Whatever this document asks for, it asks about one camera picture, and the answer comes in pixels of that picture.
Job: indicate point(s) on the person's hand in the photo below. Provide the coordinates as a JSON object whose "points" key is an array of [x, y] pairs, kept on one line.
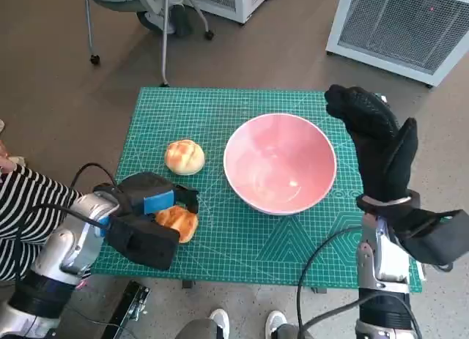
{"points": [[5, 161]]}

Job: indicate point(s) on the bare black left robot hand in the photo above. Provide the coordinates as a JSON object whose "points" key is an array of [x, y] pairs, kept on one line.
{"points": [[146, 187]]}

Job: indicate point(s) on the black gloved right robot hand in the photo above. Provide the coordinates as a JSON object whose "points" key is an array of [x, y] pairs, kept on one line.
{"points": [[384, 148]]}

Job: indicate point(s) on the oblong braided toy bread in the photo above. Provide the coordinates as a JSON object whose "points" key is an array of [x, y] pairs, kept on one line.
{"points": [[179, 220]]}

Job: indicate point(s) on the round toy bread bun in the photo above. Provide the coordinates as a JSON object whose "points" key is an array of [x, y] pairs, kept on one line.
{"points": [[185, 157]]}

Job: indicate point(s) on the pink bowl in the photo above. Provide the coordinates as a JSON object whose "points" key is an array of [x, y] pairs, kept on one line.
{"points": [[278, 159]]}

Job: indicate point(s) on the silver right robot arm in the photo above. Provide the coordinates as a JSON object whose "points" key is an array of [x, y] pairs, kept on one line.
{"points": [[384, 255]]}

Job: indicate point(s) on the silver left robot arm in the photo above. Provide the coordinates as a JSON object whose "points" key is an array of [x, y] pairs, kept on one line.
{"points": [[69, 244]]}

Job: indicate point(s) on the person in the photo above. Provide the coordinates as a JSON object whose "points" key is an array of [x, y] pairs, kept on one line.
{"points": [[25, 196]]}

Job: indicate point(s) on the green cutting mat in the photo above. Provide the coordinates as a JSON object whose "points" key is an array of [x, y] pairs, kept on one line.
{"points": [[227, 251]]}

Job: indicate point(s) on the dark table clamp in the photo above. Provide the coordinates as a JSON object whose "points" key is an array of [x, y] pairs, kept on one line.
{"points": [[187, 284]]}

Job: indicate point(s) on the large white mesh cabinet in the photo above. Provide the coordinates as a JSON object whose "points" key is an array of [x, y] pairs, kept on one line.
{"points": [[395, 24]]}

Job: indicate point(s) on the person's leg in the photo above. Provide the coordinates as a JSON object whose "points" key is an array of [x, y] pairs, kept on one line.
{"points": [[196, 329], [293, 331]]}

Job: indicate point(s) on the person's white shoe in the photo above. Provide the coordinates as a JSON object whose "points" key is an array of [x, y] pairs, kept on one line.
{"points": [[220, 322], [275, 322]]}

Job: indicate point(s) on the grey office chair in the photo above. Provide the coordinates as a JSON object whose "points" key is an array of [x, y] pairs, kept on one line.
{"points": [[165, 24]]}

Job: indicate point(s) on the small white mesh cabinet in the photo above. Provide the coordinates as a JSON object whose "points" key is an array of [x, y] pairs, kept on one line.
{"points": [[238, 2]]}

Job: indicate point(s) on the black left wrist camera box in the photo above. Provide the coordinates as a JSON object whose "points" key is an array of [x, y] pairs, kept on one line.
{"points": [[146, 244]]}

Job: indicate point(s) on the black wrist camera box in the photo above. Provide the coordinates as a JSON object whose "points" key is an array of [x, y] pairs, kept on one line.
{"points": [[146, 244], [436, 236]]}

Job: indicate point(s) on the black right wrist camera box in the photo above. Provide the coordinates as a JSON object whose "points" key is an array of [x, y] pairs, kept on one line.
{"points": [[436, 236]]}

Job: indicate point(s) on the black metal stand frame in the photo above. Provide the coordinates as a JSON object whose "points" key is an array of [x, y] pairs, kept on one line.
{"points": [[126, 306]]}

